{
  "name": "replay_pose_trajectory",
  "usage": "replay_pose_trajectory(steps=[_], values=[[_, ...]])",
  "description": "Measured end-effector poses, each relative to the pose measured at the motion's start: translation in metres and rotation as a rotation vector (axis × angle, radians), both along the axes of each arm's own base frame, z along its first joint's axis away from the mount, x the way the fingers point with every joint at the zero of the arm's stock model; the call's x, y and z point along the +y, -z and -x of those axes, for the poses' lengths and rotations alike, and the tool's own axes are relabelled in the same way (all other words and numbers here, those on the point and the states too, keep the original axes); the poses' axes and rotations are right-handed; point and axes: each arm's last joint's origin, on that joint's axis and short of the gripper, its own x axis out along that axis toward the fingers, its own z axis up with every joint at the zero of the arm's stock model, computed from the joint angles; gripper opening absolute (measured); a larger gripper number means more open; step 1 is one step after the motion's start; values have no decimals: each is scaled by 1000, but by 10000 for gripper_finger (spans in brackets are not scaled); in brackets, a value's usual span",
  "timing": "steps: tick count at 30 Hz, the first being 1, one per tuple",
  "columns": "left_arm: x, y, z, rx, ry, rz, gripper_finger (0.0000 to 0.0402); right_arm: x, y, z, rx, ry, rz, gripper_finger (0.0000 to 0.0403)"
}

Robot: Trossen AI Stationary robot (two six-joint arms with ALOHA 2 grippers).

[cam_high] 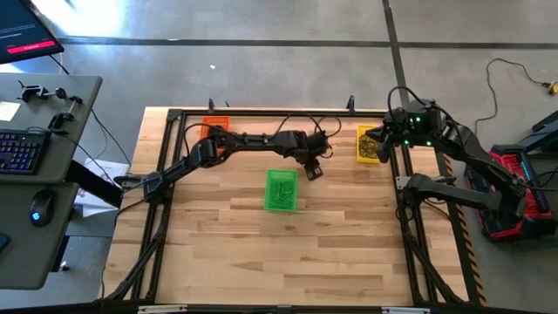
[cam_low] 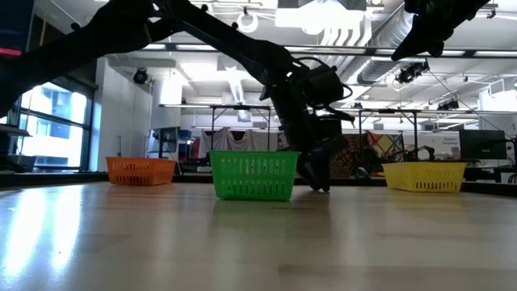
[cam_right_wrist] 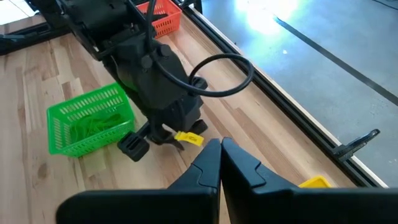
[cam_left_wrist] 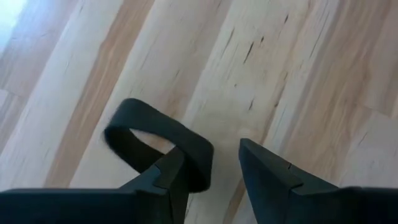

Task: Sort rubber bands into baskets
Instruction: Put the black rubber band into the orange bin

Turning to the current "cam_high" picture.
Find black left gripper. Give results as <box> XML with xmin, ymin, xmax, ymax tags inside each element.
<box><xmin>300</xmin><ymin>130</ymin><xmax>333</xmax><ymax>181</ymax></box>

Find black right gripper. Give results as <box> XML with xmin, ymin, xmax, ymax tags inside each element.
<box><xmin>364</xmin><ymin>100</ymin><xmax>442</xmax><ymax>165</ymax></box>

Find yellow plastic basket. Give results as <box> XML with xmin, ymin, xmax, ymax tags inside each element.
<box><xmin>356</xmin><ymin>124</ymin><xmax>386</xmax><ymax>166</ymax></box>

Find green plastic basket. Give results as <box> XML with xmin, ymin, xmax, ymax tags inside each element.
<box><xmin>263</xmin><ymin>168</ymin><xmax>299</xmax><ymax>214</ymax></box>

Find orange plastic basket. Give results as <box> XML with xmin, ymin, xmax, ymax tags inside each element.
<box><xmin>201</xmin><ymin>115</ymin><xmax>231</xmax><ymax>152</ymax></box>

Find yellow black hazard strip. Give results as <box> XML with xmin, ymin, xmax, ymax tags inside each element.
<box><xmin>429</xmin><ymin>119</ymin><xmax>488</xmax><ymax>306</ymax></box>

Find black equipment stand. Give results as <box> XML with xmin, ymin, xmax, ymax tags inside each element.
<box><xmin>518</xmin><ymin>111</ymin><xmax>558</xmax><ymax>154</ymax></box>

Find red and black toolbox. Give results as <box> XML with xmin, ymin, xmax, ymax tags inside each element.
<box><xmin>464</xmin><ymin>143</ymin><xmax>558</xmax><ymax>243</ymax></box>

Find white paper sheets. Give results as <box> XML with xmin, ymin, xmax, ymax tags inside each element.
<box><xmin>73</xmin><ymin>157</ymin><xmax>132</xmax><ymax>218</ymax></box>

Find black desk leg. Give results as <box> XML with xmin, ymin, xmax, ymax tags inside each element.
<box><xmin>65</xmin><ymin>160</ymin><xmax>125</xmax><ymax>209</ymax></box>

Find black desk clamp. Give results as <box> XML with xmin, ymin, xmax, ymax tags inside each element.
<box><xmin>46</xmin><ymin>94</ymin><xmax>85</xmax><ymax>134</ymax></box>
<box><xmin>17</xmin><ymin>79</ymin><xmax>69</xmax><ymax>104</ymax></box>

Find black computer mouse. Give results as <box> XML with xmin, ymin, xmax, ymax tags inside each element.
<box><xmin>29</xmin><ymin>188</ymin><xmax>57</xmax><ymax>229</ymax></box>

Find black backlit keyboard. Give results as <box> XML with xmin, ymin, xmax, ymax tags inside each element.
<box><xmin>0</xmin><ymin>129</ymin><xmax>52</xmax><ymax>175</ymax></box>

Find grey desk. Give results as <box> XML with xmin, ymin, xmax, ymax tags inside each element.
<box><xmin>0</xmin><ymin>72</ymin><xmax>104</xmax><ymax>291</ymax></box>

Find white paper note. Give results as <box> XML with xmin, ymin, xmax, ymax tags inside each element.
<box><xmin>0</xmin><ymin>100</ymin><xmax>22</xmax><ymax>122</ymax></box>

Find black computer monitor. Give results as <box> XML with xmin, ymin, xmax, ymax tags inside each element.
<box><xmin>0</xmin><ymin>0</ymin><xmax>65</xmax><ymax>65</ymax></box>

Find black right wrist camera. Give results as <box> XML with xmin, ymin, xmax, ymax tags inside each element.
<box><xmin>405</xmin><ymin>104</ymin><xmax>439</xmax><ymax>132</ymax></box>

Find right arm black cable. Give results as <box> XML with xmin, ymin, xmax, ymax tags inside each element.
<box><xmin>386</xmin><ymin>85</ymin><xmax>467</xmax><ymax>152</ymax></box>

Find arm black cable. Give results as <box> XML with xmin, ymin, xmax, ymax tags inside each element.
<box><xmin>386</xmin><ymin>85</ymin><xmax>467</xmax><ymax>152</ymax></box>
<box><xmin>183</xmin><ymin>112</ymin><xmax>343</xmax><ymax>160</ymax></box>

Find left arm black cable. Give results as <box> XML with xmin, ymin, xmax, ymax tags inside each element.
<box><xmin>183</xmin><ymin>112</ymin><xmax>343</xmax><ymax>160</ymax></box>

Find black aluminium table frame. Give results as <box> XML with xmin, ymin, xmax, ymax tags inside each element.
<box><xmin>102</xmin><ymin>106</ymin><xmax>470</xmax><ymax>306</ymax></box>

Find black floor cable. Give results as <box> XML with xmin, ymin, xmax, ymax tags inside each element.
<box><xmin>473</xmin><ymin>58</ymin><xmax>551</xmax><ymax>136</ymax></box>

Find white metal bracket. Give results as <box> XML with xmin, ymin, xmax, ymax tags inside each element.
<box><xmin>137</xmin><ymin>304</ymin><xmax>188</xmax><ymax>314</ymax></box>
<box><xmin>381</xmin><ymin>306</ymin><xmax>432</xmax><ymax>314</ymax></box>

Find black desk cable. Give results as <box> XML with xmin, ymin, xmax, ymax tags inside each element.
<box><xmin>89</xmin><ymin>108</ymin><xmax>132</xmax><ymax>167</ymax></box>

